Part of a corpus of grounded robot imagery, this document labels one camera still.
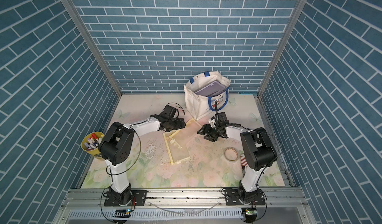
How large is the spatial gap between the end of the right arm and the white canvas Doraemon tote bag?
0.15 metres

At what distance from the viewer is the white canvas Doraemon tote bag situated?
963mm

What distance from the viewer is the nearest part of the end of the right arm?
0.75 metres
